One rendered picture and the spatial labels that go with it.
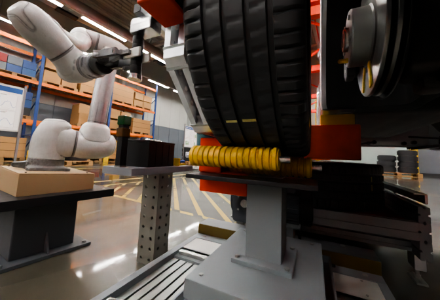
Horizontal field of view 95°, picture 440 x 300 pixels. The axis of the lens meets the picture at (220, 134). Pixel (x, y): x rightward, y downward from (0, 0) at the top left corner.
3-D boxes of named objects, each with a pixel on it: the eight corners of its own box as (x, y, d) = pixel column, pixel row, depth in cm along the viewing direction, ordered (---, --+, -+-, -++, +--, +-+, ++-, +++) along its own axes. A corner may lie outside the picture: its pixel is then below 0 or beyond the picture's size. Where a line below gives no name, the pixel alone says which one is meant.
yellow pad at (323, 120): (355, 124, 91) (354, 113, 91) (320, 125, 97) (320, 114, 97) (349, 128, 103) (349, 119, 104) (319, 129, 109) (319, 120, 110)
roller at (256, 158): (289, 173, 45) (289, 147, 46) (180, 164, 57) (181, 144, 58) (291, 171, 50) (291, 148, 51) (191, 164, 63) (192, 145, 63)
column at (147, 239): (152, 266, 91) (159, 172, 95) (136, 261, 95) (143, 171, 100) (167, 257, 100) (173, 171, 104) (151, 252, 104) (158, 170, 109)
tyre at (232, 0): (311, 172, 80) (302, 93, 23) (253, 168, 90) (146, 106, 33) (311, 35, 98) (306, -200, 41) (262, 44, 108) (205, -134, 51)
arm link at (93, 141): (69, 156, 122) (109, 159, 136) (72, 158, 110) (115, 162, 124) (93, 37, 130) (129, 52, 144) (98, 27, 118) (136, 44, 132)
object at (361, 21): (404, 81, 39) (404, -87, 39) (356, 86, 42) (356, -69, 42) (366, 103, 68) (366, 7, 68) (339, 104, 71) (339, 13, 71)
